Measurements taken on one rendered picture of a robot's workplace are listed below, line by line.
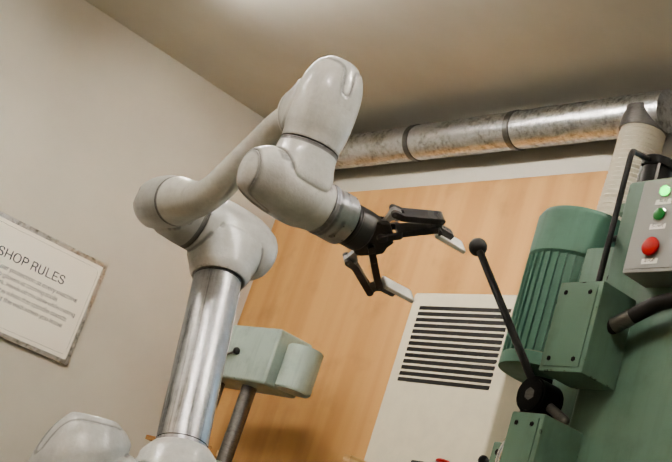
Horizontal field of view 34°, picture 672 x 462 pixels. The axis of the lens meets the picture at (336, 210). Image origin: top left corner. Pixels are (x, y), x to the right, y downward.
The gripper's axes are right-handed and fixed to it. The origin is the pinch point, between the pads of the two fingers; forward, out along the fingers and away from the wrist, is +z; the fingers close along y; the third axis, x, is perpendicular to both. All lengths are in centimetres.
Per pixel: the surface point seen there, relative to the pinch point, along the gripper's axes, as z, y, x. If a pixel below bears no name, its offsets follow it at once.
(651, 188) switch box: 6.9, 38.9, -14.7
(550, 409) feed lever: 9.1, 6.2, -33.8
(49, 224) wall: 25, -187, 229
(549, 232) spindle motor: 15.2, 16.6, 3.4
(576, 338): 4.7, 17.4, -30.3
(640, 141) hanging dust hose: 136, 8, 141
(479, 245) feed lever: 9.0, 5.7, 6.9
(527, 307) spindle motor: 15.2, 6.5, -7.2
